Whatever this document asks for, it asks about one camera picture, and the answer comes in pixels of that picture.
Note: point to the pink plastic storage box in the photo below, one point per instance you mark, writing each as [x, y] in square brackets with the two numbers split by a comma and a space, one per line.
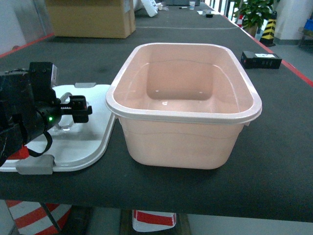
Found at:
[182, 104]

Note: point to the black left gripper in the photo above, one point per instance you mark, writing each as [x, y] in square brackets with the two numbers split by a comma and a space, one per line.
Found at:
[29, 107]

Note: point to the yellow black bollard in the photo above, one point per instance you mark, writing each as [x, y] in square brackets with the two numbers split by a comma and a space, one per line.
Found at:
[267, 37]

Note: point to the white box lid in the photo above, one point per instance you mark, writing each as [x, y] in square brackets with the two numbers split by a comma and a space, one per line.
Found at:
[75, 145]

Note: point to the red white traffic cone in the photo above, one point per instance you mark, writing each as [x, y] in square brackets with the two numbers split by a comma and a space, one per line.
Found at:
[153, 221]

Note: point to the black rectangular device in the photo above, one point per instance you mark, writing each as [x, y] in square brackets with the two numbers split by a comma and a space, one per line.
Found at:
[258, 60]

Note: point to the green potted plant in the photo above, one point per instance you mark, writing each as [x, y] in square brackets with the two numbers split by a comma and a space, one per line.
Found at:
[254, 12]

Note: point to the cardboard box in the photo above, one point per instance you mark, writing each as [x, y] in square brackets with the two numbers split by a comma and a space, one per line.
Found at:
[92, 18]

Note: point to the left red white cone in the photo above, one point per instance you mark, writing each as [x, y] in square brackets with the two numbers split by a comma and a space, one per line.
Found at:
[34, 218]

